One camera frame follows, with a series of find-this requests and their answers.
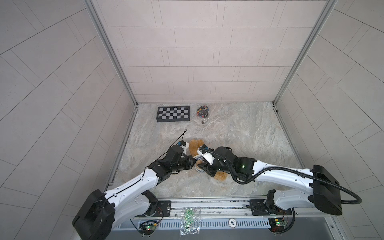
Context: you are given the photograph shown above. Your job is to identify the brown teddy bear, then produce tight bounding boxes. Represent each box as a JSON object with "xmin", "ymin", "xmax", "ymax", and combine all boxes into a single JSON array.
[{"xmin": 189, "ymin": 139, "xmax": 228, "ymax": 182}]

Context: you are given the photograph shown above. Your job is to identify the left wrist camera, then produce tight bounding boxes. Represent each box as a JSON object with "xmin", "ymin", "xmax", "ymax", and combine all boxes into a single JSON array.
[{"xmin": 177, "ymin": 141, "xmax": 189, "ymax": 154}]

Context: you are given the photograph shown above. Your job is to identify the clear bag green parts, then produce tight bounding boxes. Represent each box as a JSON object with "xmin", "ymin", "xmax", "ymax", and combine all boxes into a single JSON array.
[{"xmin": 180, "ymin": 208, "xmax": 201, "ymax": 236}]

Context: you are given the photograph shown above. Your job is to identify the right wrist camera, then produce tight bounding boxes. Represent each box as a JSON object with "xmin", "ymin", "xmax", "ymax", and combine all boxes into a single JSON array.
[{"xmin": 197, "ymin": 145, "xmax": 215, "ymax": 165}]

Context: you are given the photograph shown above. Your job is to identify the bag of colourful small parts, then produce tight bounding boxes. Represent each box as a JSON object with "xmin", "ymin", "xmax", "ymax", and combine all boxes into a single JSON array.
[{"xmin": 197, "ymin": 106, "xmax": 209, "ymax": 119}]

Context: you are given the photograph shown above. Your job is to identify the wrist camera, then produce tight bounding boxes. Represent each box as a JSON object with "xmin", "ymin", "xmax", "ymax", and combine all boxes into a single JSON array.
[
  {"xmin": 197, "ymin": 145, "xmax": 215, "ymax": 165},
  {"xmin": 177, "ymin": 141, "xmax": 189, "ymax": 154}
]

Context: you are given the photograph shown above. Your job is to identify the left green circuit board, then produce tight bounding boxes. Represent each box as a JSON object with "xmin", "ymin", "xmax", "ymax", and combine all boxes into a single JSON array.
[{"xmin": 139, "ymin": 220, "xmax": 159, "ymax": 236}]

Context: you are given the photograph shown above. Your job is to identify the black white checkerboard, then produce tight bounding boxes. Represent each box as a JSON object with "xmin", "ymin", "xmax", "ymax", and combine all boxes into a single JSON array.
[{"xmin": 156, "ymin": 106, "xmax": 191, "ymax": 123}]

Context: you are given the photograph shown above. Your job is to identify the aluminium mounting rail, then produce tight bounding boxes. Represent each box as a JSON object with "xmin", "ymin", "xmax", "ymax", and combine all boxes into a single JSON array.
[{"xmin": 109, "ymin": 196, "xmax": 346, "ymax": 240}]

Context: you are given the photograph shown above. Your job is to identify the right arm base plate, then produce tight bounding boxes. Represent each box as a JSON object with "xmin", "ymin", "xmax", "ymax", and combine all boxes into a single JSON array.
[{"xmin": 246, "ymin": 200, "xmax": 292, "ymax": 216}]

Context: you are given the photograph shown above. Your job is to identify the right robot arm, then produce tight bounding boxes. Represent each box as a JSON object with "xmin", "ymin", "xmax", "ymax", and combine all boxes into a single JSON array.
[{"xmin": 198, "ymin": 147, "xmax": 343, "ymax": 216}]

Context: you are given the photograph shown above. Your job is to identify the striped knit bear sweater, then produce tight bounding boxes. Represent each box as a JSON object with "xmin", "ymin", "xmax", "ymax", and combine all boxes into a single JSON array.
[{"xmin": 194, "ymin": 164, "xmax": 205, "ymax": 173}]

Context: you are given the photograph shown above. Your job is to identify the right circuit board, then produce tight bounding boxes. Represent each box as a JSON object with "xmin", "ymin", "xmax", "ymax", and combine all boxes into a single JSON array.
[{"xmin": 268, "ymin": 218, "xmax": 287, "ymax": 233}]

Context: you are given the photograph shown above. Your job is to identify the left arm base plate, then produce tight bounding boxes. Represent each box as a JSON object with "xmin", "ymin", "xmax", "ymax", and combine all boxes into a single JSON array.
[{"xmin": 135, "ymin": 201, "xmax": 172, "ymax": 218}]

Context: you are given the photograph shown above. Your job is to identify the black corrugated cable conduit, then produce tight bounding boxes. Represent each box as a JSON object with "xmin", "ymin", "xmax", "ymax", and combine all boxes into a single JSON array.
[{"xmin": 198, "ymin": 146, "xmax": 363, "ymax": 205}]

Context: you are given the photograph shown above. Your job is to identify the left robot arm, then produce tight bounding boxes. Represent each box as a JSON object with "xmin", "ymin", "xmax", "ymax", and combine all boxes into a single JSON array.
[{"xmin": 72, "ymin": 141, "xmax": 196, "ymax": 240}]

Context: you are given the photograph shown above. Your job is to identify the round white sticker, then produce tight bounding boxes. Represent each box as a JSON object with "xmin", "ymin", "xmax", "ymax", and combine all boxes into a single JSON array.
[{"xmin": 228, "ymin": 218, "xmax": 237, "ymax": 229}]

